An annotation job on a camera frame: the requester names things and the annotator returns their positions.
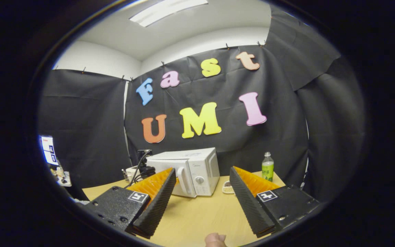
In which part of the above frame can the black backdrop cloth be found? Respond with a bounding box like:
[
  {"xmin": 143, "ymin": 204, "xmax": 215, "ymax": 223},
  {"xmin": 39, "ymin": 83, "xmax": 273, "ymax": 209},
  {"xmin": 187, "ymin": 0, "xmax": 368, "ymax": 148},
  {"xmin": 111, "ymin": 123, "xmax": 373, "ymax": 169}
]
[{"xmin": 38, "ymin": 5, "xmax": 368, "ymax": 203}]

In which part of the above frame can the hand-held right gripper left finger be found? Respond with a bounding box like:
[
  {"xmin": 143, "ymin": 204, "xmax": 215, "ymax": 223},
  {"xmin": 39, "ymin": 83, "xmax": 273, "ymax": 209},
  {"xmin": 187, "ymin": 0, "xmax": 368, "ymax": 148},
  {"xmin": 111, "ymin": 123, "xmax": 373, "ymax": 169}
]
[{"xmin": 83, "ymin": 167, "xmax": 177, "ymax": 239}]

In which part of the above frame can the white toaster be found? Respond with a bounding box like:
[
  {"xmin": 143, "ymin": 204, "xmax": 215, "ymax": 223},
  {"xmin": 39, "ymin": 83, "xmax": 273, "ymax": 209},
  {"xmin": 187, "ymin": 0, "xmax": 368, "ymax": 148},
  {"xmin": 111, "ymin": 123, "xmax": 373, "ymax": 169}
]
[{"xmin": 125, "ymin": 166, "xmax": 140, "ymax": 182}]

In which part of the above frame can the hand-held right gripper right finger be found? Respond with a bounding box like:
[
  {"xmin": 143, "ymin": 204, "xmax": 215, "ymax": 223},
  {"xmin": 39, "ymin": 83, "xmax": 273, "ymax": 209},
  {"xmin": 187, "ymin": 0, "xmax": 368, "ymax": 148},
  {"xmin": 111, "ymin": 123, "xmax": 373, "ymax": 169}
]
[{"xmin": 229, "ymin": 166, "xmax": 321, "ymax": 238}]

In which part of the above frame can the white microwave oven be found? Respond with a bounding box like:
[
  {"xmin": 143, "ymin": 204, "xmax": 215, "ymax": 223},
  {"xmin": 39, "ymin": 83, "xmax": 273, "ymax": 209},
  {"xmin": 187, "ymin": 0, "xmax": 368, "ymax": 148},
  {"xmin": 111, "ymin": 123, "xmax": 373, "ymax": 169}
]
[{"xmin": 145, "ymin": 148, "xmax": 220, "ymax": 198}]

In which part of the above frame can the green drink bottle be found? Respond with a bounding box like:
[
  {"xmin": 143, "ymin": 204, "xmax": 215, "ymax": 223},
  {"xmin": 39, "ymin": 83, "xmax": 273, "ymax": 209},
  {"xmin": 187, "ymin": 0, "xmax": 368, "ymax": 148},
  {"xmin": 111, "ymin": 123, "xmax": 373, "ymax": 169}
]
[{"xmin": 262, "ymin": 152, "xmax": 274, "ymax": 182}]

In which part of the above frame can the long ceiling light panel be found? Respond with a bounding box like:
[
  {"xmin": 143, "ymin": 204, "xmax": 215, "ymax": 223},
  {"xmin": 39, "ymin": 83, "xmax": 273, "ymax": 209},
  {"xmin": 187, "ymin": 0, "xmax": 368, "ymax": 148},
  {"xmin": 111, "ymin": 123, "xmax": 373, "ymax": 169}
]
[{"xmin": 130, "ymin": 0, "xmax": 209, "ymax": 28}]

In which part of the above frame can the white printed paper sheet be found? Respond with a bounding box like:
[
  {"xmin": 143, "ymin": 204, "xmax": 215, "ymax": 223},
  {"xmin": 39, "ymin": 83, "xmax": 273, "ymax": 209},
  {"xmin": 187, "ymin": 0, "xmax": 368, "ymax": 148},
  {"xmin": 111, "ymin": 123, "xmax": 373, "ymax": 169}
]
[
  {"xmin": 44, "ymin": 150, "xmax": 59, "ymax": 166},
  {"xmin": 41, "ymin": 136, "xmax": 55, "ymax": 152}
]

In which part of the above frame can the white cluttered shelf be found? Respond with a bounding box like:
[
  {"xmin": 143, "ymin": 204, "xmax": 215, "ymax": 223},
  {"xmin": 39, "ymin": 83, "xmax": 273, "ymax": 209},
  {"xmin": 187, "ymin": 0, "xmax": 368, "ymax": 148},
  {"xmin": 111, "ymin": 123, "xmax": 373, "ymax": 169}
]
[{"xmin": 48, "ymin": 166, "xmax": 72, "ymax": 187}]

